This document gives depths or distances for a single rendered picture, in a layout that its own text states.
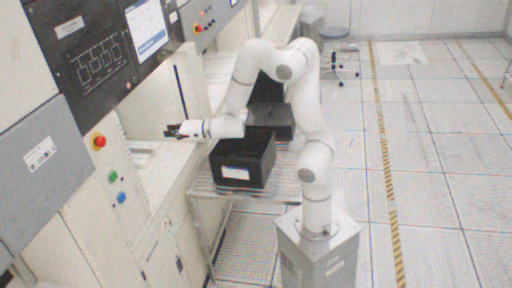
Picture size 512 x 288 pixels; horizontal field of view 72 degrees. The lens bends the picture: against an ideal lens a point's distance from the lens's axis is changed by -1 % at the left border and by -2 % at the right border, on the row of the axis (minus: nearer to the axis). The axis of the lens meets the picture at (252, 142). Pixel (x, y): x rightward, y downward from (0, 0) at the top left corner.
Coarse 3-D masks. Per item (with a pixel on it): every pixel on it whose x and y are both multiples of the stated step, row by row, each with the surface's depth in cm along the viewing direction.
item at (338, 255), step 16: (336, 208) 162; (288, 224) 158; (352, 224) 153; (288, 240) 156; (304, 240) 149; (336, 240) 147; (352, 240) 152; (288, 256) 163; (304, 256) 147; (320, 256) 142; (336, 256) 150; (352, 256) 158; (288, 272) 171; (304, 272) 154; (320, 272) 149; (336, 272) 157; (352, 272) 166
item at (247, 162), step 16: (224, 144) 196; (240, 144) 202; (256, 144) 199; (272, 144) 187; (224, 160) 175; (240, 160) 172; (256, 160) 198; (272, 160) 190; (224, 176) 181; (240, 176) 178; (256, 176) 175
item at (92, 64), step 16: (160, 0) 155; (176, 16) 170; (112, 32) 124; (80, 48) 109; (96, 48) 116; (112, 48) 124; (160, 48) 157; (64, 64) 103; (80, 64) 109; (96, 64) 116; (112, 64) 124; (128, 64) 134; (80, 80) 109; (96, 80) 116; (80, 96) 109; (144, 192) 148; (176, 224) 178; (176, 256) 179
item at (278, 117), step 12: (252, 108) 229; (264, 108) 227; (276, 108) 225; (288, 108) 224; (252, 120) 216; (264, 120) 214; (276, 120) 213; (288, 120) 212; (276, 132) 211; (288, 132) 209
